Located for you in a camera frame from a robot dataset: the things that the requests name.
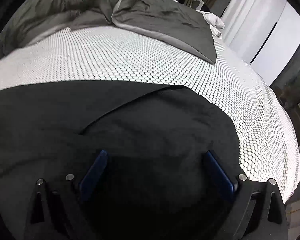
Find dark shelving unit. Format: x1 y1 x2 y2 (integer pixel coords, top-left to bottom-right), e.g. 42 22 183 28
270 44 300 146

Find dark grey duvet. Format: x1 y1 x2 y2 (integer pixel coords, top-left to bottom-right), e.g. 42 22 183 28
0 0 217 64

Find white honeycomb mattress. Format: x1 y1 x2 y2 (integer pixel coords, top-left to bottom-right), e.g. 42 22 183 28
0 26 300 202

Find white wardrobe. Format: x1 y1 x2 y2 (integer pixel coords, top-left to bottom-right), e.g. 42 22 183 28
222 0 300 85

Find white crumpled cloth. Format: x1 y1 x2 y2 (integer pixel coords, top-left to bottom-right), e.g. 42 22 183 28
198 11 225 40

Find black pants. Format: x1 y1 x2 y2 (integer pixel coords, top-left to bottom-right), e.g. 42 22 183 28
0 81 239 239

